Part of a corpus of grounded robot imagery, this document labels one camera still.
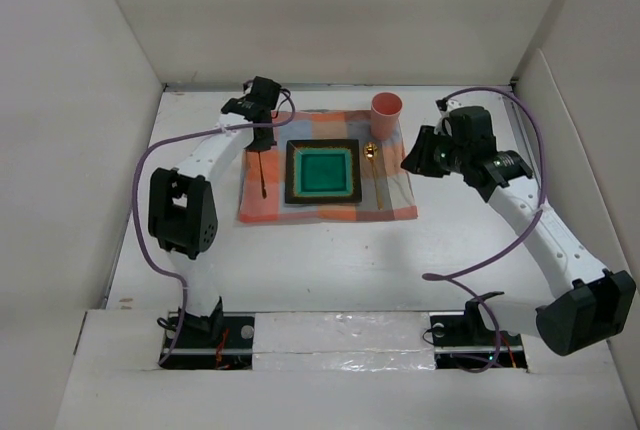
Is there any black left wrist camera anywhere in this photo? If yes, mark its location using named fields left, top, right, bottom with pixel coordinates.
left=243, top=76, right=282, bottom=109

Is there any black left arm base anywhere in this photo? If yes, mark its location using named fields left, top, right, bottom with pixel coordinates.
left=160, top=313, right=255, bottom=371

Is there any gold spoon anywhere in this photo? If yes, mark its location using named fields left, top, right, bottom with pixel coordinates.
left=363, top=142, right=384, bottom=210

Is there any square green black plate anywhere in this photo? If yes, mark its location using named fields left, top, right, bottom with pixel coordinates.
left=284, top=139, right=362, bottom=205

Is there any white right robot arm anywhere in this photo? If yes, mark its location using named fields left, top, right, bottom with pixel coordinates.
left=401, top=106, right=636, bottom=356

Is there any pink plastic cup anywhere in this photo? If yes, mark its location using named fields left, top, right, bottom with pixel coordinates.
left=370, top=92, right=403, bottom=140

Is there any gold fork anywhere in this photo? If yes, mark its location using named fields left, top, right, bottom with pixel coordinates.
left=257, top=152, right=268, bottom=199

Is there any checkered orange blue cloth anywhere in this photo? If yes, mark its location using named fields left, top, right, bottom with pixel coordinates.
left=237, top=110, right=418, bottom=224

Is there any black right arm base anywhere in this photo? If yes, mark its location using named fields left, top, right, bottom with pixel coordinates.
left=422, top=311, right=528, bottom=372

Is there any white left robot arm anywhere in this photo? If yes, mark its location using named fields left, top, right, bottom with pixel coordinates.
left=132, top=87, right=293, bottom=347

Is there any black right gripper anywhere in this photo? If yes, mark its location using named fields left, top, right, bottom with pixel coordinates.
left=399, top=125, right=469, bottom=178

